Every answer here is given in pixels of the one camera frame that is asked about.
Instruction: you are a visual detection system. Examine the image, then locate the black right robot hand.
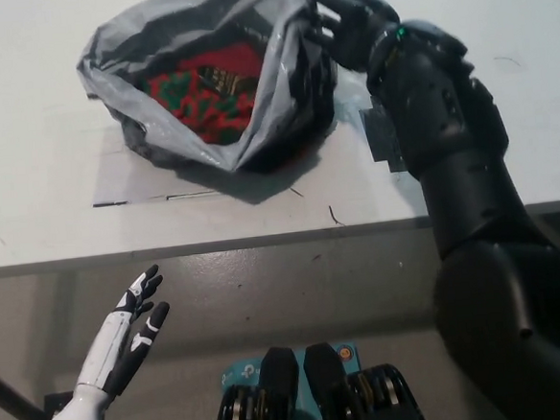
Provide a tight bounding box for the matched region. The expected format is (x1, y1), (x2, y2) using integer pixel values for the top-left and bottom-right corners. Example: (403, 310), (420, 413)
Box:
(303, 0), (406, 77)

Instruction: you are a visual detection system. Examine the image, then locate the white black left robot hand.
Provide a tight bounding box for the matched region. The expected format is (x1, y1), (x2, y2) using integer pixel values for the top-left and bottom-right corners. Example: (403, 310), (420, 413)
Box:
(66, 263), (177, 401)

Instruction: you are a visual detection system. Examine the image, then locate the black plastic bag grey inside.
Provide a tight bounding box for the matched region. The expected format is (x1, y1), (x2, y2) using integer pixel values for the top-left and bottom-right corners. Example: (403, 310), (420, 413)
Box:
(71, 0), (345, 187)

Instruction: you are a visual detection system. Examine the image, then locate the red green patterned cloth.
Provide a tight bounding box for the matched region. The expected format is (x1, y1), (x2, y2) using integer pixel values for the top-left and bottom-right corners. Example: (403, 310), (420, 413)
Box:
(133, 40), (269, 153)

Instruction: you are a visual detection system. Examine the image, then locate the teal box on robot body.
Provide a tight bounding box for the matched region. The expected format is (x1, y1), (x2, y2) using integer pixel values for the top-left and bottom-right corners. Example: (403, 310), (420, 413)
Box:
(217, 341), (365, 420)

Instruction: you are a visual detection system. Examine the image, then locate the black ribbed robot body block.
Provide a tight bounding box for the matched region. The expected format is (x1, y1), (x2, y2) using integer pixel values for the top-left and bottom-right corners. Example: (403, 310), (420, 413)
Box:
(302, 336), (429, 420)
(205, 345), (303, 420)

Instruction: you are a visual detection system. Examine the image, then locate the black tape patch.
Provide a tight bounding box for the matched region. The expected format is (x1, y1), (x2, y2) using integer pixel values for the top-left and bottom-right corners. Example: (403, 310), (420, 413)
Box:
(358, 96), (411, 176)

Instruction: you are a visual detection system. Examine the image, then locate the black table leg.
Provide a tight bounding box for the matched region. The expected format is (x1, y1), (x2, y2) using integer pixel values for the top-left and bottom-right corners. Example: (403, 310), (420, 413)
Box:
(0, 363), (49, 420)

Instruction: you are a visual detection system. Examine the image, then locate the black floor bracket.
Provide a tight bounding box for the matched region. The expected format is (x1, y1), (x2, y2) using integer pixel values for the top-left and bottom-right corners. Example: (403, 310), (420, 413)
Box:
(42, 390), (79, 418)

